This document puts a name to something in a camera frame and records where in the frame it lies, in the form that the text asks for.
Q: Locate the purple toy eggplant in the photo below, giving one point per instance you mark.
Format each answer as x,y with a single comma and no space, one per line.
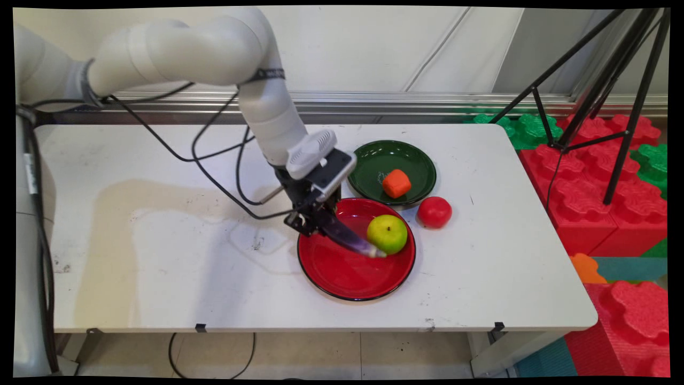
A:
347,240

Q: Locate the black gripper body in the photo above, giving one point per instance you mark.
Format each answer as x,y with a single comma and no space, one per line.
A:
304,195

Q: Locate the white vented camera mount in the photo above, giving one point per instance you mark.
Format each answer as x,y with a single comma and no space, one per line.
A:
310,152

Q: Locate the red round plate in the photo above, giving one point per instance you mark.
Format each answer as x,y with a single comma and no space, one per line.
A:
347,272

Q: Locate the teal foam mat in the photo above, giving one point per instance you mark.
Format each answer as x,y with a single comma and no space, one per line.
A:
636,267

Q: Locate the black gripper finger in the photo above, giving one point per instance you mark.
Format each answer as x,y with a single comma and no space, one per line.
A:
303,224
328,213

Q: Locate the green foam block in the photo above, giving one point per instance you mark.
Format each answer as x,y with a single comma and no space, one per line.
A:
526,131
653,166

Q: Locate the grey table edge clip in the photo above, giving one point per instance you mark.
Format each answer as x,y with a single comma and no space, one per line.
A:
92,331

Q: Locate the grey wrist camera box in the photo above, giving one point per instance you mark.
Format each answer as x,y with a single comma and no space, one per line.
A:
331,174

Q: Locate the aluminium wall rail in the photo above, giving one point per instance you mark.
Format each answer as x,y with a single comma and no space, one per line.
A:
427,101

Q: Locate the orange foam block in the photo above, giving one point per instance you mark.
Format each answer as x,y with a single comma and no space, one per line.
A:
586,269

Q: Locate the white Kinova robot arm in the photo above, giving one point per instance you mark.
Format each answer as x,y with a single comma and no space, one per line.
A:
214,48

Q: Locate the red toy tomato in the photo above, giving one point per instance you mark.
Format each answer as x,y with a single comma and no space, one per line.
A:
434,212

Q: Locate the dark green round plate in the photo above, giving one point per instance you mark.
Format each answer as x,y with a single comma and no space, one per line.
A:
374,160

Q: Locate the green toy apple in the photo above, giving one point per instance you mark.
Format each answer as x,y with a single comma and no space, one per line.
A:
389,235

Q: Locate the black camera tripod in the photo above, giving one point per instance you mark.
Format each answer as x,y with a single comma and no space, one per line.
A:
622,69

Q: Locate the white table leg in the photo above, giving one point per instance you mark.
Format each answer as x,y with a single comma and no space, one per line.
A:
507,353

